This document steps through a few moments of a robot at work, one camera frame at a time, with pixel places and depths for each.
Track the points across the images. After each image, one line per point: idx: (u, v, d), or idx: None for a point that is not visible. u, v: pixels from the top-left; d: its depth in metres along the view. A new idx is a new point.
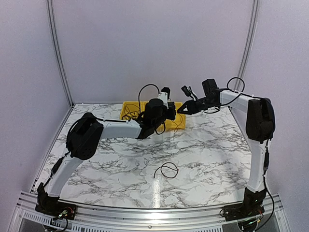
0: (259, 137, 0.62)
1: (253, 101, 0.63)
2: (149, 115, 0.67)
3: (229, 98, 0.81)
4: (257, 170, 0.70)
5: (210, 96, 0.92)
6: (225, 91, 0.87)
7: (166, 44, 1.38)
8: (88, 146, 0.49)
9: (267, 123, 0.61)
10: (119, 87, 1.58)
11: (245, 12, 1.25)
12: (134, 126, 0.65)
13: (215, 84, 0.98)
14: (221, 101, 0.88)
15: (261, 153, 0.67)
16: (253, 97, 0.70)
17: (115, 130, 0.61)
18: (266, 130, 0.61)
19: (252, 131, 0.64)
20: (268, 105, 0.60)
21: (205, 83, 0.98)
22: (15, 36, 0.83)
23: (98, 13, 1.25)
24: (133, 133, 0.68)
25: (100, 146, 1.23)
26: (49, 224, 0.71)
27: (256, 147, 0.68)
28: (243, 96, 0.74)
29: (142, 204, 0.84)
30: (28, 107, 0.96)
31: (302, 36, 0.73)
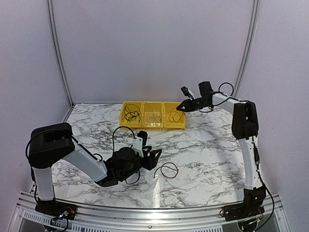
0: (243, 134, 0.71)
1: (239, 105, 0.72)
2: (117, 166, 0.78)
3: (219, 100, 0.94)
4: (249, 167, 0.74)
5: (203, 97, 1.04)
6: (218, 94, 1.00)
7: (166, 44, 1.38)
8: (45, 155, 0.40)
9: (251, 124, 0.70)
10: (119, 87, 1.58)
11: (245, 12, 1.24)
12: (102, 170, 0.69)
13: (209, 85, 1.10)
14: (214, 102, 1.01)
15: (249, 149, 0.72)
16: (239, 101, 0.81)
17: (85, 162, 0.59)
18: (249, 130, 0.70)
19: (236, 129, 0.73)
20: (252, 107, 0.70)
21: (202, 84, 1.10)
22: (15, 36, 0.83)
23: (98, 13, 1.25)
24: (94, 173, 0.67)
25: (100, 146, 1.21)
26: (49, 224, 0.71)
27: (245, 144, 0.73)
28: (231, 99, 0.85)
29: (142, 204, 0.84)
30: (27, 108, 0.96)
31: (302, 36, 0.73)
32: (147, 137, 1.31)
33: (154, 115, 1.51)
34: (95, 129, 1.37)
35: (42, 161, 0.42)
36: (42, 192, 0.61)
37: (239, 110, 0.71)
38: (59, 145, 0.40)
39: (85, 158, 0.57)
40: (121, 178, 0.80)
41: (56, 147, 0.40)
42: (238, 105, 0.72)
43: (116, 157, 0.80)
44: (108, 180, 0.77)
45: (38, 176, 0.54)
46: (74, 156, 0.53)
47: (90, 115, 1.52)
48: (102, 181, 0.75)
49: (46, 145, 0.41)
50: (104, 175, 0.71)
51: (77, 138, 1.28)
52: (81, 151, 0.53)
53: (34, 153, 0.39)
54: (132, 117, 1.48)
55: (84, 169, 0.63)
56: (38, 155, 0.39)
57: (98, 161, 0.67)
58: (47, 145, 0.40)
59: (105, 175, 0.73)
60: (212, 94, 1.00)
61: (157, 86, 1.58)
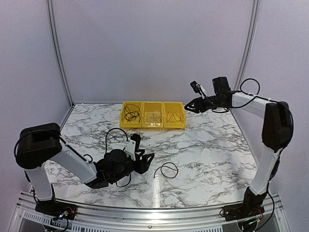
0: (273, 145, 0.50)
1: (271, 104, 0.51)
2: (107, 167, 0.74)
3: (243, 101, 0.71)
4: (263, 177, 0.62)
5: (220, 97, 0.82)
6: (239, 93, 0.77)
7: (166, 44, 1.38)
8: (31, 156, 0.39)
9: (285, 130, 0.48)
10: (119, 87, 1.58)
11: (245, 11, 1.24)
12: (91, 172, 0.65)
13: (226, 82, 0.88)
14: (233, 104, 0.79)
15: (273, 162, 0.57)
16: (271, 101, 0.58)
17: (72, 163, 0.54)
18: (284, 139, 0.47)
19: (267, 137, 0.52)
20: (287, 109, 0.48)
21: (217, 80, 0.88)
22: (15, 36, 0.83)
23: (98, 13, 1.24)
24: (84, 175, 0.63)
25: (100, 146, 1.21)
26: (49, 224, 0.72)
27: (267, 155, 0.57)
28: (258, 99, 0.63)
29: (142, 204, 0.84)
30: (27, 108, 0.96)
31: (302, 36, 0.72)
32: (147, 137, 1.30)
33: (154, 115, 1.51)
34: (94, 129, 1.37)
35: (29, 162, 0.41)
36: (38, 191, 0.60)
37: (272, 110, 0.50)
38: (45, 145, 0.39)
39: (74, 160, 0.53)
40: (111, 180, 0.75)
41: (42, 148, 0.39)
42: (270, 105, 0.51)
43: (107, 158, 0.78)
44: (98, 182, 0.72)
45: (33, 177, 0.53)
46: (61, 158, 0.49)
47: (90, 115, 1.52)
48: (91, 182, 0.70)
49: (32, 145, 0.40)
50: (93, 177, 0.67)
51: (78, 138, 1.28)
52: (69, 152, 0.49)
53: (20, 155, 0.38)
54: (133, 117, 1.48)
55: (71, 170, 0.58)
56: (23, 156, 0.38)
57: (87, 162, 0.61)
58: (33, 146, 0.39)
59: (95, 177, 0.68)
60: (232, 93, 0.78)
61: (157, 86, 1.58)
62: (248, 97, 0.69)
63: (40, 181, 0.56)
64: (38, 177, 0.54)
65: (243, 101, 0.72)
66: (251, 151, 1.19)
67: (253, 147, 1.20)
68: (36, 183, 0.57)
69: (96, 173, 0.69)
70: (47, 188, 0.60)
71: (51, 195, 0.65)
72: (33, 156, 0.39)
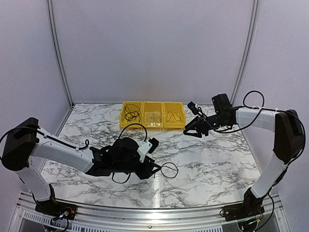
0: (287, 157, 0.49)
1: (280, 114, 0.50)
2: (116, 154, 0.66)
3: (248, 115, 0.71)
4: (268, 182, 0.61)
5: (223, 116, 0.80)
6: (242, 108, 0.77)
7: (166, 44, 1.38)
8: (15, 155, 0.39)
9: (297, 139, 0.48)
10: (119, 87, 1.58)
11: (245, 11, 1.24)
12: (85, 159, 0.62)
13: (227, 98, 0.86)
14: (238, 120, 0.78)
15: (280, 171, 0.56)
16: (277, 111, 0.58)
17: (57, 153, 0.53)
18: (297, 149, 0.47)
19: (280, 150, 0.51)
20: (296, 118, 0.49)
21: (217, 99, 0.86)
22: (15, 36, 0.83)
23: (98, 13, 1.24)
24: (80, 164, 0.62)
25: (100, 146, 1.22)
26: (49, 224, 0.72)
27: (276, 163, 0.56)
28: (265, 111, 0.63)
29: (142, 204, 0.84)
30: (27, 108, 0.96)
31: (303, 36, 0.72)
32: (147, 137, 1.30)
33: (154, 115, 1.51)
34: (94, 129, 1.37)
35: (17, 162, 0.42)
36: (35, 191, 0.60)
37: (284, 122, 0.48)
38: (20, 142, 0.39)
39: (57, 150, 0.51)
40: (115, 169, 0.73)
41: (18, 145, 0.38)
42: (280, 115, 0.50)
43: (118, 143, 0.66)
44: (102, 168, 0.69)
45: (26, 178, 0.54)
46: (44, 152, 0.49)
47: (90, 115, 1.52)
48: (91, 169, 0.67)
49: (11, 144, 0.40)
50: (90, 165, 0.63)
51: (77, 138, 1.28)
52: (49, 143, 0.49)
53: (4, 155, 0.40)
54: (133, 117, 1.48)
55: (63, 161, 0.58)
56: (7, 156, 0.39)
57: (77, 149, 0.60)
58: (13, 145, 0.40)
59: (92, 163, 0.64)
60: (235, 109, 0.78)
61: (157, 86, 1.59)
62: (254, 110, 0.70)
63: (35, 183, 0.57)
64: (34, 175, 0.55)
65: (248, 115, 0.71)
66: (251, 151, 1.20)
67: (253, 147, 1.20)
68: (33, 184, 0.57)
69: (92, 159, 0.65)
70: (42, 188, 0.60)
71: (50, 195, 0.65)
72: (16, 155, 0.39)
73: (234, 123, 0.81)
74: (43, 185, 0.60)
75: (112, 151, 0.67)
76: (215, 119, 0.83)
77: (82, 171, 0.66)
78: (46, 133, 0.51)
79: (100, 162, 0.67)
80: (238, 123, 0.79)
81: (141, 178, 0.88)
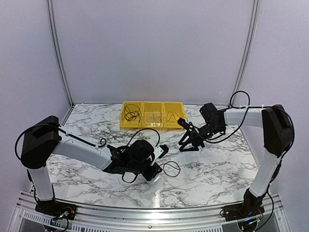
0: (279, 151, 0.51)
1: (266, 109, 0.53)
2: (136, 153, 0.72)
3: (236, 114, 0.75)
4: (265, 178, 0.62)
5: (212, 119, 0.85)
6: (229, 109, 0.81)
7: (166, 44, 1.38)
8: (37, 153, 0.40)
9: (287, 132, 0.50)
10: (119, 87, 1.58)
11: (245, 12, 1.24)
12: (105, 157, 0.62)
13: (213, 107, 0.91)
14: (227, 121, 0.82)
15: (275, 165, 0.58)
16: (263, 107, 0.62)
17: (78, 151, 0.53)
18: (287, 141, 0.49)
19: (271, 144, 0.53)
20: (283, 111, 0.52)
21: (203, 109, 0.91)
22: (15, 36, 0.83)
23: (98, 13, 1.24)
24: (99, 162, 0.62)
25: None
26: (49, 224, 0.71)
27: (270, 158, 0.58)
28: (253, 108, 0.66)
29: (142, 204, 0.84)
30: (27, 108, 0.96)
31: (302, 36, 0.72)
32: (147, 137, 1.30)
33: (154, 115, 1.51)
34: (95, 129, 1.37)
35: (36, 160, 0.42)
36: (39, 191, 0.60)
37: (271, 117, 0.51)
38: (44, 139, 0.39)
39: (78, 147, 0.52)
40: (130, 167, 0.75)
41: (41, 143, 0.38)
42: (267, 110, 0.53)
43: (137, 144, 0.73)
44: (119, 166, 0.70)
45: (35, 177, 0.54)
46: (66, 149, 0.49)
47: (90, 115, 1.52)
48: (109, 167, 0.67)
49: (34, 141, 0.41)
50: (108, 162, 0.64)
51: None
52: (71, 141, 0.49)
53: (24, 152, 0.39)
54: (133, 117, 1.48)
55: (83, 159, 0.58)
56: (29, 153, 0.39)
57: (96, 147, 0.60)
58: (35, 142, 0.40)
59: (110, 161, 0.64)
60: (222, 111, 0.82)
61: (157, 86, 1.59)
62: (240, 110, 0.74)
63: (41, 184, 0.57)
64: (43, 177, 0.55)
65: (236, 115, 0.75)
66: (251, 151, 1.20)
67: (253, 147, 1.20)
68: (39, 184, 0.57)
69: (111, 157, 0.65)
70: (47, 189, 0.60)
71: (52, 195, 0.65)
72: (38, 152, 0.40)
73: (225, 124, 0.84)
74: (49, 185, 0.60)
75: (131, 151, 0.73)
76: (207, 128, 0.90)
77: (101, 169, 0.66)
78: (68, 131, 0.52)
79: (117, 159, 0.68)
80: (228, 124, 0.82)
81: (147, 180, 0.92)
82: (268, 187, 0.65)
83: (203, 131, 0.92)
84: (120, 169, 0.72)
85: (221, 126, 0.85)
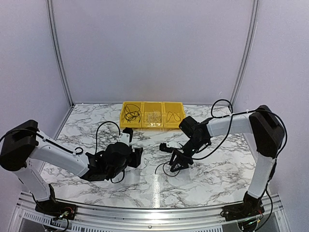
0: (273, 152, 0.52)
1: (252, 114, 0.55)
2: (109, 159, 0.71)
3: (220, 124, 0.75)
4: (261, 180, 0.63)
5: (196, 134, 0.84)
6: (211, 121, 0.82)
7: (166, 43, 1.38)
8: (12, 157, 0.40)
9: (277, 132, 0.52)
10: (119, 87, 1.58)
11: (245, 11, 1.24)
12: (81, 164, 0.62)
13: (192, 119, 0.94)
14: (212, 133, 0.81)
15: (271, 166, 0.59)
16: (248, 111, 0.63)
17: (53, 157, 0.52)
18: (279, 140, 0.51)
19: (264, 147, 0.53)
20: (270, 112, 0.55)
21: (183, 123, 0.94)
22: (15, 36, 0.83)
23: (98, 13, 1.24)
24: (75, 169, 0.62)
25: (100, 146, 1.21)
26: (49, 224, 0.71)
27: (265, 160, 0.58)
28: (236, 116, 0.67)
29: (142, 204, 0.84)
30: (27, 107, 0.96)
31: (302, 36, 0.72)
32: (147, 137, 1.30)
33: (154, 115, 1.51)
34: (94, 129, 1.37)
35: (13, 163, 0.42)
36: (35, 191, 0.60)
37: (259, 121, 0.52)
38: (19, 144, 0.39)
39: (56, 154, 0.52)
40: (110, 174, 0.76)
41: (17, 147, 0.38)
42: (254, 115, 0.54)
43: (109, 149, 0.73)
44: (95, 174, 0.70)
45: (23, 178, 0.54)
46: (43, 155, 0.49)
47: (90, 115, 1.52)
48: (86, 174, 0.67)
49: (10, 145, 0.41)
50: (85, 169, 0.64)
51: (77, 138, 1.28)
52: (48, 147, 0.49)
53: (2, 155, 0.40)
54: (133, 117, 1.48)
55: (58, 166, 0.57)
56: (6, 157, 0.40)
57: (74, 154, 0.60)
58: (11, 146, 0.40)
59: (88, 168, 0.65)
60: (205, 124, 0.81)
61: (156, 86, 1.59)
62: (224, 119, 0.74)
63: (35, 184, 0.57)
64: (32, 176, 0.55)
65: (220, 125, 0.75)
66: (251, 151, 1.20)
67: (253, 147, 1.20)
68: (32, 184, 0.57)
69: (88, 165, 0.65)
70: (41, 188, 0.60)
71: (49, 195, 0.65)
72: (14, 156, 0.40)
73: (210, 136, 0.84)
74: (42, 185, 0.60)
75: (105, 156, 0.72)
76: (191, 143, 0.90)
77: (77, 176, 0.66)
78: (45, 137, 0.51)
79: (95, 167, 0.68)
80: (214, 136, 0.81)
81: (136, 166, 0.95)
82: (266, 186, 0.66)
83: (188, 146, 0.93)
84: (99, 177, 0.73)
85: (205, 138, 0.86)
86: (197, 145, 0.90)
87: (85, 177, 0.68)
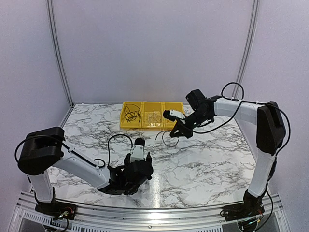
0: (273, 151, 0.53)
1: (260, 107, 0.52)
2: (130, 177, 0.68)
3: (227, 107, 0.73)
4: (261, 179, 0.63)
5: (201, 108, 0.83)
6: (219, 99, 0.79)
7: (166, 44, 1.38)
8: (35, 164, 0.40)
9: (279, 131, 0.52)
10: (119, 87, 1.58)
11: (245, 11, 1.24)
12: (102, 178, 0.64)
13: (200, 94, 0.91)
14: (216, 111, 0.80)
15: (270, 163, 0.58)
16: (258, 103, 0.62)
17: (77, 168, 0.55)
18: (279, 139, 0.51)
19: (263, 143, 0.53)
20: (277, 109, 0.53)
21: (190, 96, 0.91)
22: (15, 36, 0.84)
23: (98, 13, 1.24)
24: (95, 181, 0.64)
25: (100, 146, 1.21)
26: (49, 224, 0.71)
27: (265, 157, 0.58)
28: (245, 103, 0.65)
29: (142, 204, 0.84)
30: (27, 108, 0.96)
31: (302, 36, 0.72)
32: (147, 137, 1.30)
33: (154, 115, 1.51)
34: (95, 129, 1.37)
35: (34, 168, 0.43)
36: (39, 193, 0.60)
37: (267, 116, 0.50)
38: (44, 153, 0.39)
39: (79, 166, 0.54)
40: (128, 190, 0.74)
41: (42, 156, 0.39)
42: (262, 108, 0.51)
43: (132, 168, 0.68)
44: (114, 188, 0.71)
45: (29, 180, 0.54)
46: (67, 165, 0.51)
47: (90, 115, 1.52)
48: (105, 188, 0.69)
49: (34, 151, 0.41)
50: (105, 184, 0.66)
51: (77, 138, 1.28)
52: (73, 159, 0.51)
53: (22, 160, 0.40)
54: (133, 117, 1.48)
55: (81, 176, 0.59)
56: (28, 162, 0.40)
57: (97, 168, 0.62)
58: (35, 152, 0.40)
59: (108, 183, 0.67)
60: (212, 100, 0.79)
61: (157, 86, 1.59)
62: (233, 102, 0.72)
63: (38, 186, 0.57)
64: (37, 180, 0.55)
65: (227, 107, 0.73)
66: (251, 151, 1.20)
67: (253, 147, 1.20)
68: (36, 187, 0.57)
69: (108, 179, 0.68)
70: (46, 192, 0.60)
71: (52, 198, 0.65)
72: (37, 163, 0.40)
73: (213, 114, 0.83)
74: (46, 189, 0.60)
75: (125, 173, 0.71)
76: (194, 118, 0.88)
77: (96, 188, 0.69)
78: (71, 147, 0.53)
79: (115, 182, 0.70)
80: (217, 114, 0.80)
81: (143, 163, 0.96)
82: (266, 186, 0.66)
83: (190, 121, 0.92)
84: (117, 191, 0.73)
85: (209, 115, 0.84)
86: (199, 122, 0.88)
87: (103, 190, 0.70)
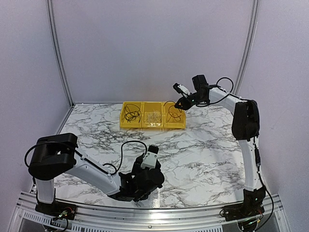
0: (244, 136, 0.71)
1: (239, 104, 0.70)
2: (141, 184, 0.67)
3: (218, 96, 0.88)
4: (250, 168, 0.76)
5: (199, 92, 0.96)
6: (215, 88, 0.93)
7: (166, 43, 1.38)
8: (47, 170, 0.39)
9: (252, 124, 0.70)
10: (119, 86, 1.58)
11: (245, 11, 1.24)
12: (113, 185, 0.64)
13: (204, 79, 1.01)
14: (210, 97, 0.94)
15: (251, 150, 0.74)
16: (240, 99, 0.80)
17: (88, 175, 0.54)
18: (250, 129, 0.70)
19: (237, 130, 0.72)
20: (254, 106, 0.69)
21: (195, 79, 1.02)
22: (15, 36, 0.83)
23: (98, 13, 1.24)
24: (105, 188, 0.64)
25: (100, 146, 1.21)
26: (49, 224, 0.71)
27: (245, 145, 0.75)
28: (231, 96, 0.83)
29: (142, 204, 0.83)
30: (27, 107, 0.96)
31: (302, 36, 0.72)
32: (147, 137, 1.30)
33: (154, 115, 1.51)
34: (94, 129, 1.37)
35: (43, 174, 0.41)
36: (42, 194, 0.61)
37: (242, 110, 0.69)
38: (57, 161, 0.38)
39: (90, 173, 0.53)
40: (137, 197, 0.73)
41: (54, 163, 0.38)
42: (240, 105, 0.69)
43: (143, 175, 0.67)
44: (122, 195, 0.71)
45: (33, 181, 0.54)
46: (79, 172, 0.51)
47: (90, 115, 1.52)
48: (115, 194, 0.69)
49: (46, 157, 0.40)
50: (116, 191, 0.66)
51: (77, 138, 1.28)
52: (85, 166, 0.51)
53: (33, 166, 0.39)
54: (133, 117, 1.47)
55: (91, 182, 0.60)
56: (39, 168, 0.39)
57: (108, 175, 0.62)
58: (47, 158, 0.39)
59: (119, 190, 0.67)
60: (209, 88, 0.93)
61: (157, 86, 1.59)
62: (224, 94, 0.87)
63: (43, 188, 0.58)
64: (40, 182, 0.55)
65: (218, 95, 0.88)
66: None
67: None
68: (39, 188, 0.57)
69: (119, 186, 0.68)
70: (49, 193, 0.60)
71: (52, 199, 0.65)
72: (49, 169, 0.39)
73: (207, 99, 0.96)
74: (49, 191, 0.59)
75: (136, 180, 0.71)
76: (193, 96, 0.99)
77: (105, 194, 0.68)
78: (84, 154, 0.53)
79: (124, 189, 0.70)
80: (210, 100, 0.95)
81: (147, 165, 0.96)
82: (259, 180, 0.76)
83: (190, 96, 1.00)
84: (126, 198, 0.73)
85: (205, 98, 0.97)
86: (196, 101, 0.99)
87: (113, 196, 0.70)
